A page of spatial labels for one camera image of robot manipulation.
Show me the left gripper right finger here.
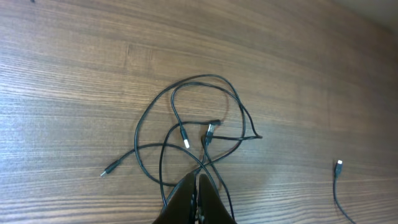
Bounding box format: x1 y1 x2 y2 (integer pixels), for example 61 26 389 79
198 174 236 224

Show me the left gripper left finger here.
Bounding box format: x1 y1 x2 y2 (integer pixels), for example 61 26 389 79
153 173 197 224

